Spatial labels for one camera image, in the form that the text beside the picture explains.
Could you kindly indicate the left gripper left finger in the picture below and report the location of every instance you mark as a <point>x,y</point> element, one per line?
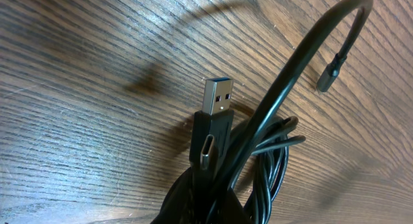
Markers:
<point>178,206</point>

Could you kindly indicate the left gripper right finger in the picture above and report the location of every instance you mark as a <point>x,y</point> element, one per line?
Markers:
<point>232,211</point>

